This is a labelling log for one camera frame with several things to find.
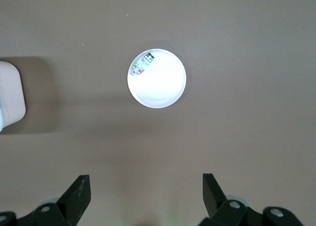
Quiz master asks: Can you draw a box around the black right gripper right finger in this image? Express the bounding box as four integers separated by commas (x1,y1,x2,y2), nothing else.
198,173,303,226

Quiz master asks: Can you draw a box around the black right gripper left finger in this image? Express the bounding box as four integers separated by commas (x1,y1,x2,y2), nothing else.
0,175,91,226

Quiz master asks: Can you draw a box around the white lidded storage box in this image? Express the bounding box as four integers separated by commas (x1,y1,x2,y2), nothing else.
0,60,27,133

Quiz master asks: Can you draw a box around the brown table cover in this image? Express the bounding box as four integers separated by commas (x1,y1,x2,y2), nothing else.
0,0,316,226

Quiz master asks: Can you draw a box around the pink round plate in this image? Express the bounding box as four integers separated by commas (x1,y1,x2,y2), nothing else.
126,48,187,110

